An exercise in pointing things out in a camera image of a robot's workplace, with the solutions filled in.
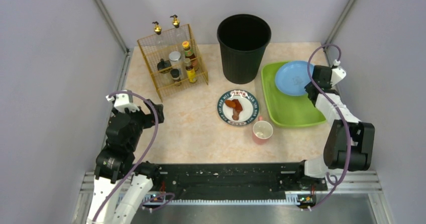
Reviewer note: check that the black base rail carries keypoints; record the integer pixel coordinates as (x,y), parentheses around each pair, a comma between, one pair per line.
(230,182)

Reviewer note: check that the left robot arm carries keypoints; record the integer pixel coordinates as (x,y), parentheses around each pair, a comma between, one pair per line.
(120,186)

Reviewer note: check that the green plastic tray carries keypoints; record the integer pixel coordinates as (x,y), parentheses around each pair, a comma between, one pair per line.
(284,110)

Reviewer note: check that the glass oil bottle gold spout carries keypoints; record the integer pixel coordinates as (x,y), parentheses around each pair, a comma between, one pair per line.
(159,41)

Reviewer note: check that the black plastic trash bin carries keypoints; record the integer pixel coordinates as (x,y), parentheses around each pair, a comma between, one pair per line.
(243,39)

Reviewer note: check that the gold wire basket rack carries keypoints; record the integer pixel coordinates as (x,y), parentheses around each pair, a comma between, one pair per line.
(151,58)

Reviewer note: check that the black lid seasoning jar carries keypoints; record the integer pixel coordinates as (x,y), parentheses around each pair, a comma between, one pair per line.
(163,67)

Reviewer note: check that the small brown spice bottle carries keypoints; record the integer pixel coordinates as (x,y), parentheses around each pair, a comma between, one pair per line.
(175,74)

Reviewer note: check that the blue plastic plate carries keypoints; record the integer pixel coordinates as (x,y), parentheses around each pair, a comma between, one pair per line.
(292,77)

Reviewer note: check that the white plate green rim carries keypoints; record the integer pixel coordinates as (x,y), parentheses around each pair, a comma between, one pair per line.
(249,103)

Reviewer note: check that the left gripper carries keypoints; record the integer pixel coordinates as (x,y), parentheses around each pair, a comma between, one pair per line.
(154,110)

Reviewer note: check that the small yellow label bottle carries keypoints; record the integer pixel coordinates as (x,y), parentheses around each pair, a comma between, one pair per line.
(190,71)

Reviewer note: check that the pink cup white inside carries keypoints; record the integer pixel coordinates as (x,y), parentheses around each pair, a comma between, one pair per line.
(262,131)

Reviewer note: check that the sauce bottle yellow cap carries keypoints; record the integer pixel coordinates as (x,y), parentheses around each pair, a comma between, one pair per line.
(189,53)

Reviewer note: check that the silver lid spice jar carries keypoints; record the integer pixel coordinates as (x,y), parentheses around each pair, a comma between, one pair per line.
(175,59)

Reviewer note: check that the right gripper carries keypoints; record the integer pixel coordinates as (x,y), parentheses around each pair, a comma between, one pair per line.
(311,90)

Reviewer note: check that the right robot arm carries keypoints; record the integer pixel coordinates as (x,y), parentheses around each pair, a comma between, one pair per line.
(350,142)

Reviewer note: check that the red sausage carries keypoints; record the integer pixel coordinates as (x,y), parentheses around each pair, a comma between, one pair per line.
(236,106)

